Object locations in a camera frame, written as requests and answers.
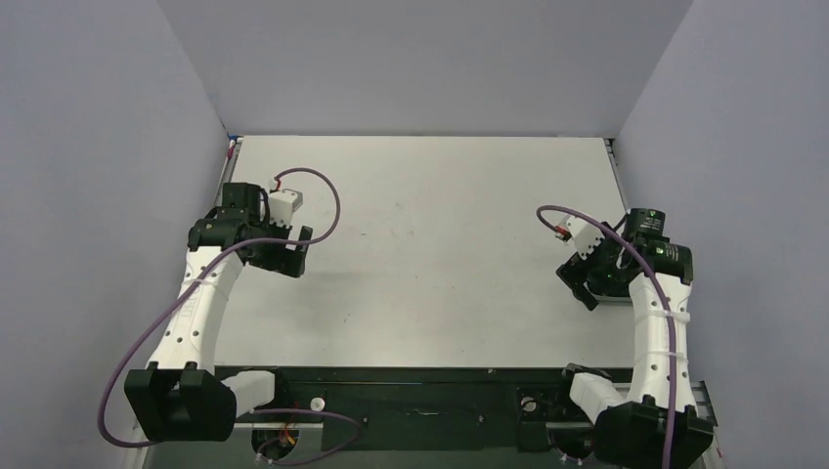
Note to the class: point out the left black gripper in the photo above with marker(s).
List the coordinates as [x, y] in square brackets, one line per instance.
[284, 255]

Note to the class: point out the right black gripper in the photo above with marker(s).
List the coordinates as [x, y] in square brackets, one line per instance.
[579, 278]

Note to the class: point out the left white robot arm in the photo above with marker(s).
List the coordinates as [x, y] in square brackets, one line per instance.
[177, 397]

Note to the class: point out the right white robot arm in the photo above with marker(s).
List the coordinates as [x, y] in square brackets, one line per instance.
[657, 423]

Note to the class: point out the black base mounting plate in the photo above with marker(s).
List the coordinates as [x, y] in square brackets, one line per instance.
[427, 408]

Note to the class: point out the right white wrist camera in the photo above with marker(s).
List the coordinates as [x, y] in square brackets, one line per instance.
[586, 237]

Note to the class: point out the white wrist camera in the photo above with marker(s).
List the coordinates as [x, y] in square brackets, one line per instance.
[283, 204]
[586, 237]

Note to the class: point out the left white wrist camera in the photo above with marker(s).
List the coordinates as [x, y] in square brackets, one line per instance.
[283, 204]

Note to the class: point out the aluminium frame rail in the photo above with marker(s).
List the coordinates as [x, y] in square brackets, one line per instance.
[704, 405]

